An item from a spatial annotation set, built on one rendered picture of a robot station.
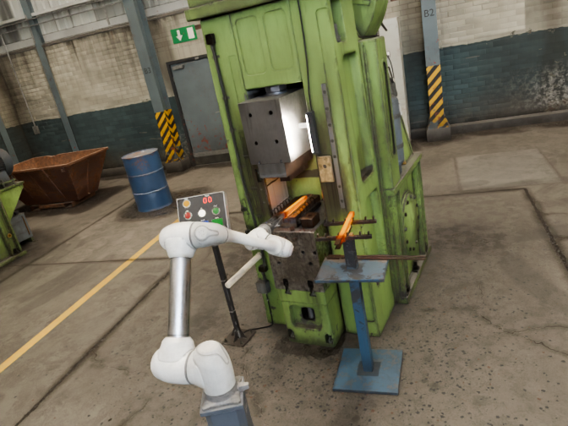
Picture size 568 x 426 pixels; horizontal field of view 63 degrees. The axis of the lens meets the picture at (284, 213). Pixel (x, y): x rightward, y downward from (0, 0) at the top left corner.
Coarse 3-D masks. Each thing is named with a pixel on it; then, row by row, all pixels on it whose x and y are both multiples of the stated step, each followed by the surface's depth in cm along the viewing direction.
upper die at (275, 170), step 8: (296, 160) 308; (304, 160) 320; (264, 168) 303; (272, 168) 300; (280, 168) 297; (288, 168) 299; (296, 168) 308; (264, 176) 305; (272, 176) 302; (280, 176) 299
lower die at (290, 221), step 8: (296, 200) 338; (304, 200) 332; (312, 200) 331; (296, 208) 320; (304, 208) 319; (272, 216) 319; (288, 216) 309; (296, 216) 308; (288, 224) 311; (296, 224) 308
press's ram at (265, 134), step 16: (256, 96) 312; (272, 96) 292; (288, 96) 289; (304, 96) 309; (240, 112) 294; (256, 112) 289; (272, 112) 284; (288, 112) 289; (304, 112) 308; (256, 128) 294; (272, 128) 288; (288, 128) 289; (304, 128) 308; (256, 144) 298; (272, 144) 293; (288, 144) 289; (304, 144) 308; (256, 160) 303; (272, 160) 297; (288, 160) 292
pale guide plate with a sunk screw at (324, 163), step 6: (318, 156) 296; (324, 156) 294; (318, 162) 297; (324, 162) 295; (330, 162) 293; (324, 168) 297; (330, 168) 295; (324, 174) 298; (330, 174) 296; (324, 180) 300; (330, 180) 298
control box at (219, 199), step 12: (216, 192) 322; (180, 204) 324; (192, 204) 323; (204, 204) 322; (216, 204) 321; (180, 216) 323; (192, 216) 322; (204, 216) 321; (216, 216) 319; (228, 216) 324; (228, 228) 318
